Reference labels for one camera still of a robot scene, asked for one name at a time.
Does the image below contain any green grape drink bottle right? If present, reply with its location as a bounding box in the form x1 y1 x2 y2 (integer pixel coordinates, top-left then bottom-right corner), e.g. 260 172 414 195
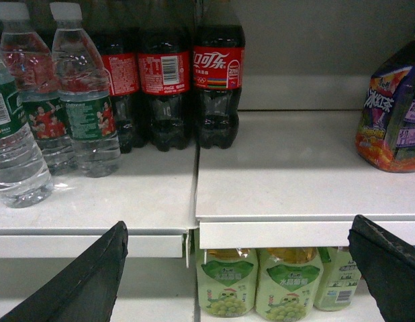
314 246 361 311

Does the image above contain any water bottle front left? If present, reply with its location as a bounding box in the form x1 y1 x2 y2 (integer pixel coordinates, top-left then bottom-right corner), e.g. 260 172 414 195
0 51 53 208

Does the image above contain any cola bottle left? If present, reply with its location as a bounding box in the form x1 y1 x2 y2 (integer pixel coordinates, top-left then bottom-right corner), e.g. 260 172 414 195
91 30 148 154

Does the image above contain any cola bottle red logo label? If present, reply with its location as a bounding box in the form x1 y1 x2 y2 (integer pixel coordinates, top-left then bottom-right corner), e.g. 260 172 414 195
193 1 246 149

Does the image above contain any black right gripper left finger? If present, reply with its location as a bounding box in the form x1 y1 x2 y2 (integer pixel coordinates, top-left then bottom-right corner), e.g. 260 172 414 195
0 221 128 321

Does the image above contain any white shelf board left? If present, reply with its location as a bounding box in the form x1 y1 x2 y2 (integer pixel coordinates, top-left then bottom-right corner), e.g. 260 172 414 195
0 146 198 258

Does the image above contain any purple iced tea bottle pack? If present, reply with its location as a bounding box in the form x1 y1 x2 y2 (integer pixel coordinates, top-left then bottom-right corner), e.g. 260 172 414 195
355 31 415 173

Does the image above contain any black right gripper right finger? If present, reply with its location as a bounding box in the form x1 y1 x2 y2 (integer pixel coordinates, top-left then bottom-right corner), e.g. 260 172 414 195
348 215 415 321

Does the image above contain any green grape drink bottle middle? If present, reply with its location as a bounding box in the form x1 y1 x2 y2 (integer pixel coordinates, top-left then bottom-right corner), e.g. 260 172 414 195
255 247 324 321

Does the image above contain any green grape drink bottle left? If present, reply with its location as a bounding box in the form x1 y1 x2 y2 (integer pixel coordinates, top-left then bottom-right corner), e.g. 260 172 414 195
196 248 259 318

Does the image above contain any cola bottle barcode label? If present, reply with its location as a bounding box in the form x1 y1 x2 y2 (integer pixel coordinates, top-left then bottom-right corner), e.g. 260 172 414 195
138 25 191 152

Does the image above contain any water bottle red athletes label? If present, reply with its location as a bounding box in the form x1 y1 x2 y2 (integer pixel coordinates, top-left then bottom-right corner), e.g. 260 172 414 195
0 1 77 175

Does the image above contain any white shelf board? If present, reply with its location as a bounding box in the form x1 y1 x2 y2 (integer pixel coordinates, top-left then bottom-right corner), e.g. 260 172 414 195
195 111 415 249
0 146 198 258

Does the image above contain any white shelf board right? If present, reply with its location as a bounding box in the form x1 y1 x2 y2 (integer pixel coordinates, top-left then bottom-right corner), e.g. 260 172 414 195
195 111 415 249

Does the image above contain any green grape drink bottle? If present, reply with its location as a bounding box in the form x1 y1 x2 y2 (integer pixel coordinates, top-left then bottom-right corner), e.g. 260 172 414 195
196 248 259 318
314 246 361 311
255 247 324 321

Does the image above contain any water bottle green athletes label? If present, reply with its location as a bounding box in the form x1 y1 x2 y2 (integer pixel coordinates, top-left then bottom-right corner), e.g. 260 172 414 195
50 2 121 178

